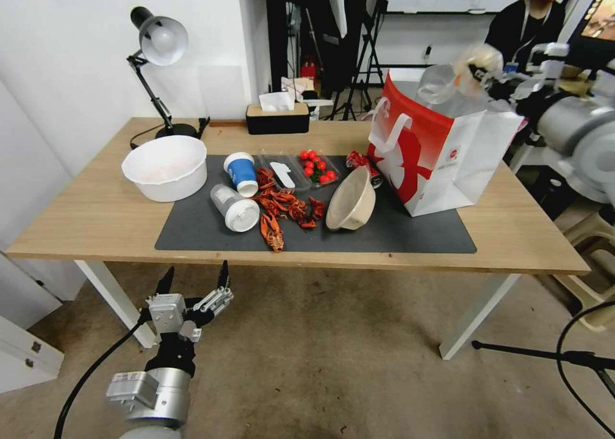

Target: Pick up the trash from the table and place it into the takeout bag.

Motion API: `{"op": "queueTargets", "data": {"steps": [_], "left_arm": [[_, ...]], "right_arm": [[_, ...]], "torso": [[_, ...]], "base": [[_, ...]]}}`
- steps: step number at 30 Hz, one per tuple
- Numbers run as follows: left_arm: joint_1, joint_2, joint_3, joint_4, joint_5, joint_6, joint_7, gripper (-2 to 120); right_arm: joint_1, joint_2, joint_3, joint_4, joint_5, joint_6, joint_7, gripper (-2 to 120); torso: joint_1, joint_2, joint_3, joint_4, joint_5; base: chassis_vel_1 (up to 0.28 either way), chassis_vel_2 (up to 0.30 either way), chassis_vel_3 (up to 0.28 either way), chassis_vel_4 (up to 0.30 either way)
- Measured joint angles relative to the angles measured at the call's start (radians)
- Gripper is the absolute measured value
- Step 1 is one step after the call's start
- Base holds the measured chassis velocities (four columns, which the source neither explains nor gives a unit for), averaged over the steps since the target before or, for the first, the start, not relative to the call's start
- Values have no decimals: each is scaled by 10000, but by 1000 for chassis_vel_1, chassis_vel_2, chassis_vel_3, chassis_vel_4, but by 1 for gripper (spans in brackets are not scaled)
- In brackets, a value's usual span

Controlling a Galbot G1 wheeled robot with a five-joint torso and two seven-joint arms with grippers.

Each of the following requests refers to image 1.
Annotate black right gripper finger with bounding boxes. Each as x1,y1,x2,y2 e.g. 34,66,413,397
466,60,505,88

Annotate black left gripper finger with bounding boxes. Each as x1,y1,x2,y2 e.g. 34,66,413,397
143,265,176,310
191,260,235,315

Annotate red and white delivery bag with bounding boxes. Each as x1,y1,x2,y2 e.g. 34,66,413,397
366,42,525,219

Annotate beige takeout bowl clear lid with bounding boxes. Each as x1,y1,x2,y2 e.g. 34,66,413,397
325,165,377,232

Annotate black tissue box wooden lid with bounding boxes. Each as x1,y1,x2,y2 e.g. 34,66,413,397
245,103,311,136

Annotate person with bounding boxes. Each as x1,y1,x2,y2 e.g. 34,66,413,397
484,0,583,76

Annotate clear plastic cup white lid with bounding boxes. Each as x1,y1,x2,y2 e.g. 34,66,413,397
209,183,261,233

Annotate wooden table white legs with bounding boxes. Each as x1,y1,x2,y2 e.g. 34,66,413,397
4,117,592,361

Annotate computer monitor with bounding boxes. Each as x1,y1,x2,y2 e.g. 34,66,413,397
566,0,615,70

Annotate large white plastic bowl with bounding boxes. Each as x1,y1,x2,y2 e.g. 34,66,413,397
120,135,208,203

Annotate black tripod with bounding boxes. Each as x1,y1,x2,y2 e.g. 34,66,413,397
331,0,391,121

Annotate blue paper cup white lid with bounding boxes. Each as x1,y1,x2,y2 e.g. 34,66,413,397
222,151,260,199

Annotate white cabinet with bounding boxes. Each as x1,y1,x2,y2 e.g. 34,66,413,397
0,251,66,395

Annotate clear plastic compartment tray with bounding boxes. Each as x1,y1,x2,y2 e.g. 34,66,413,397
253,152,343,193

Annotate crushed red soda can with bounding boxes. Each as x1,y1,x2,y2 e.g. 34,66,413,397
345,150,385,190

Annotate dark grey table mat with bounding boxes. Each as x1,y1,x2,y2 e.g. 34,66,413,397
154,154,477,254

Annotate beige plastic stool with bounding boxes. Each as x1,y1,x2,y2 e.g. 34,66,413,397
547,206,615,334

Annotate white tissue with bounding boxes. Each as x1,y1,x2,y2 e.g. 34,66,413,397
258,91,295,113

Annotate black desk lamp white shade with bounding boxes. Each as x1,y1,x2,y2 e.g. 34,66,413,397
126,6,199,140

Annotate black stand leg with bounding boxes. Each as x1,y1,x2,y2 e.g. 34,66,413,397
471,340,615,399

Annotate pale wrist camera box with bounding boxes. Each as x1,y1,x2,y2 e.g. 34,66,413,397
147,293,188,335

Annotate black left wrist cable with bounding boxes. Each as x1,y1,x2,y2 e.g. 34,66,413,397
53,313,156,439

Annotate black lamp cable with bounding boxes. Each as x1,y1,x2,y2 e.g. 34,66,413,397
128,117,212,151

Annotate black looped cable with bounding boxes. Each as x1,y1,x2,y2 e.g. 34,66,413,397
555,300,615,438

